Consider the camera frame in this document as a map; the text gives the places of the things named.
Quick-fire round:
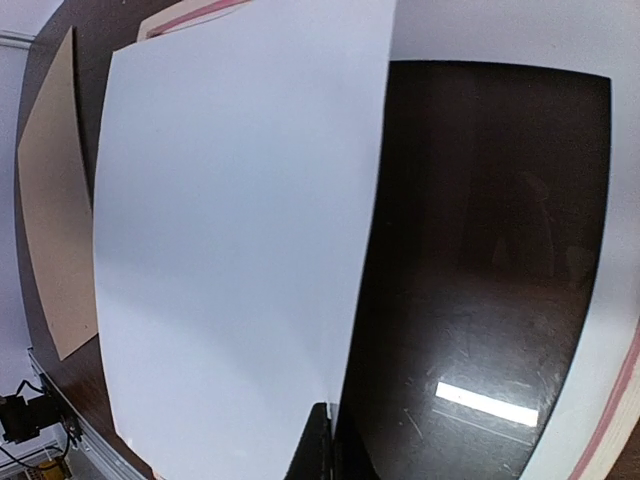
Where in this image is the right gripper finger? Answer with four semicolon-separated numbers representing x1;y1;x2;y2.
284;403;331;480

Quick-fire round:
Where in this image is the clear acrylic sheet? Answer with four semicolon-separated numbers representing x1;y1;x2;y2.
341;61;611;479

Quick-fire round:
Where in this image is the front aluminium rail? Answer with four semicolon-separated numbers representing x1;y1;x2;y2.
27;347;154;480

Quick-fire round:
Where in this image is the pink wooden picture frame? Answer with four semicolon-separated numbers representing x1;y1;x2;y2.
135;0;640;480

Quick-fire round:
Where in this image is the brown backing board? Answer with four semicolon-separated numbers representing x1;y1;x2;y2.
17;32;98;359

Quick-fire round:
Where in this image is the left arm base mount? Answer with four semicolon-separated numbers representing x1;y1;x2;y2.
0;379;81;480

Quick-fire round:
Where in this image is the white mat board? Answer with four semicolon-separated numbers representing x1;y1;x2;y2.
391;1;639;479

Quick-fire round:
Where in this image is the landscape photo print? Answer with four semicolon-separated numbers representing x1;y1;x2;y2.
94;1;395;479

